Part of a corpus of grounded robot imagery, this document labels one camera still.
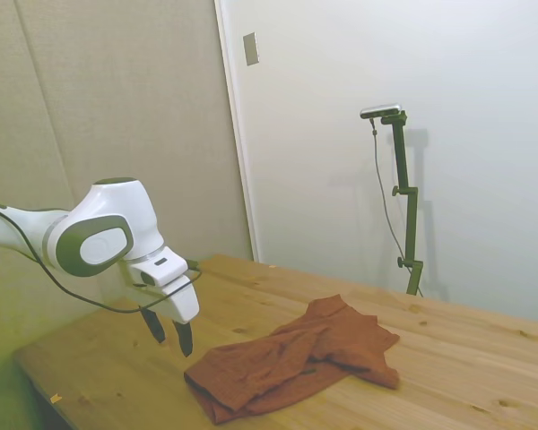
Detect rust orange shorts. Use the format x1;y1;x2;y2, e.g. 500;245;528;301
183;294;402;426

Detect silver camera on stand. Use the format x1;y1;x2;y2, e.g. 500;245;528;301
360;103;404;120

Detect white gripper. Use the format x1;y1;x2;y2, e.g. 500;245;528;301
125;247;202;358

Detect grey wall switch plate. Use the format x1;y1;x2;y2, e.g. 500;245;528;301
243;31;260;67

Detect grey camera cable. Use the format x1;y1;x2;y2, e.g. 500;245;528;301
369;116;409;259

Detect dark jointed camera stand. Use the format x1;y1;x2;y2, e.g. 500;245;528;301
380;111;425;297

